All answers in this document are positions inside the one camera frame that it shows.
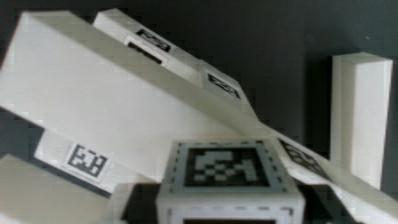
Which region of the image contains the white chair back frame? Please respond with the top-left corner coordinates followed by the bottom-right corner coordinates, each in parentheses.
top-left (0, 11), bottom-right (398, 224)

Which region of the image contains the white chair leg block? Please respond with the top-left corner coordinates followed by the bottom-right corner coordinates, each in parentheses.
top-left (92, 9), bottom-right (198, 76)
top-left (198, 61), bottom-right (255, 117)

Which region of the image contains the small white tag cube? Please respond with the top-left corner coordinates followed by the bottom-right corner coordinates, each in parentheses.
top-left (156, 140), bottom-right (305, 224)

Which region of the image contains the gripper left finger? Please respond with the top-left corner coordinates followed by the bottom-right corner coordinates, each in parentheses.
top-left (108, 183), bottom-right (159, 224)

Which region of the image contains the white L-shaped fence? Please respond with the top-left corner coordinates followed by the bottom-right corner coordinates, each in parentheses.
top-left (330, 52), bottom-right (392, 188)

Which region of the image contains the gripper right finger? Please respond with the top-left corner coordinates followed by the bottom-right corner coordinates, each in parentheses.
top-left (298, 185), bottom-right (362, 224)

